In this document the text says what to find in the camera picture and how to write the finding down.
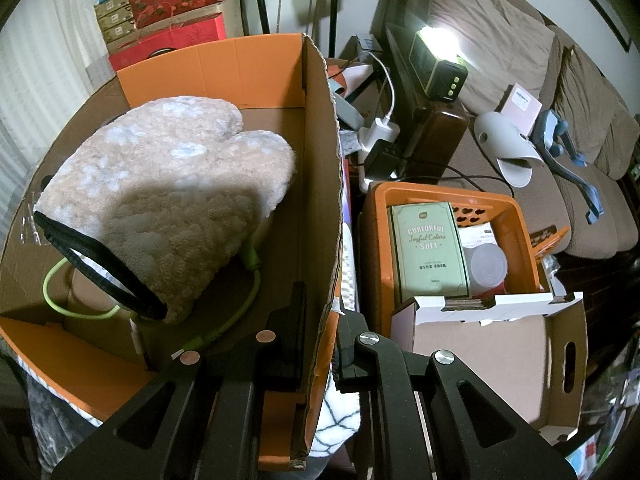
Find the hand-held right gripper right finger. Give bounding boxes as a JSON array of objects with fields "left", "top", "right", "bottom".
[{"left": 334, "top": 305, "right": 576, "bottom": 480}]

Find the orange plastic basket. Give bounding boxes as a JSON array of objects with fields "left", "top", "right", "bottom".
[{"left": 361, "top": 181, "right": 543, "bottom": 336}]

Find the dark picture frame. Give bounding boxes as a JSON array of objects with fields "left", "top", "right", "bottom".
[{"left": 545, "top": 0, "right": 631, "bottom": 53}]

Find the pink booklet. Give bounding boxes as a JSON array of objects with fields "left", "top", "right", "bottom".
[{"left": 501, "top": 82, "right": 543, "bottom": 128}]

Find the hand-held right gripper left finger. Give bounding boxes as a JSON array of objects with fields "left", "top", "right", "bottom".
[{"left": 50, "top": 281, "right": 307, "bottom": 480}]

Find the white charger cable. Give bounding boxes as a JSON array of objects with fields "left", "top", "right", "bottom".
[{"left": 372, "top": 55, "right": 396, "bottom": 123}]

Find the green lantern light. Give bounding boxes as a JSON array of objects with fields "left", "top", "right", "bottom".
[{"left": 409, "top": 29, "right": 468, "bottom": 103}]

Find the black power adapter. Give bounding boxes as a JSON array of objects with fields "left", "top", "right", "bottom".
[{"left": 365, "top": 140, "right": 401, "bottom": 178}]

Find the brown sofa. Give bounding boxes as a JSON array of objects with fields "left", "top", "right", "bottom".
[{"left": 372, "top": 0, "right": 640, "bottom": 261}]

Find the beige fleece mitten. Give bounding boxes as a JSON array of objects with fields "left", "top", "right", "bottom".
[{"left": 32, "top": 94, "right": 297, "bottom": 323}]

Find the translucent white cup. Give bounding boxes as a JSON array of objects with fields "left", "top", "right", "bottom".
[{"left": 462, "top": 242, "right": 508, "bottom": 296}]

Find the white slipper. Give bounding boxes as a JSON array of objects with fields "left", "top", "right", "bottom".
[{"left": 474, "top": 111, "right": 545, "bottom": 188}]

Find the white charger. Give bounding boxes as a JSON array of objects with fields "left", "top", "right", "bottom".
[{"left": 359, "top": 119, "right": 401, "bottom": 151}]

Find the green printed box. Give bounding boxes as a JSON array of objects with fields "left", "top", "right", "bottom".
[{"left": 389, "top": 201, "right": 471, "bottom": 303}]

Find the orange perforated panel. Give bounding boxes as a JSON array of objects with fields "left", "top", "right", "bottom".
[{"left": 530, "top": 225, "right": 571, "bottom": 261}]

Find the white cardboard tray box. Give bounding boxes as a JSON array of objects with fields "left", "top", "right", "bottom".
[{"left": 390, "top": 292, "right": 588, "bottom": 433}]

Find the black cable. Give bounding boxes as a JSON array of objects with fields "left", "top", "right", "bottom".
[{"left": 400, "top": 160, "right": 516, "bottom": 196}]

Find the grey plastic band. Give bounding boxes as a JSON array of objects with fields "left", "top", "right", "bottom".
[{"left": 327, "top": 87, "right": 363, "bottom": 131}]

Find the plain red gift box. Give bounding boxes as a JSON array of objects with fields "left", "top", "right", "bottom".
[{"left": 109, "top": 14, "right": 228, "bottom": 72}]

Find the blue phone holder clamp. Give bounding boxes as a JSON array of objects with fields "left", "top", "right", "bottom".
[{"left": 532, "top": 109, "right": 606, "bottom": 225}]

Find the olive patterned box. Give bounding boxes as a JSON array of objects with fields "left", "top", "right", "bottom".
[
  {"left": 101, "top": 26, "right": 137, "bottom": 51},
  {"left": 96, "top": 12, "right": 134, "bottom": 33},
  {"left": 93, "top": 0, "right": 132, "bottom": 18}
]

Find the brown leather box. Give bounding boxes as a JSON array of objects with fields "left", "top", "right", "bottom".
[{"left": 410, "top": 102, "right": 469, "bottom": 161}]

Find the large cardboard box orange inside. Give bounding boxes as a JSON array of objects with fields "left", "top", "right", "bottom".
[{"left": 0, "top": 32, "right": 348, "bottom": 463}]

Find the green cable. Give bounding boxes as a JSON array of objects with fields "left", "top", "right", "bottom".
[{"left": 42, "top": 242, "right": 262, "bottom": 368}]

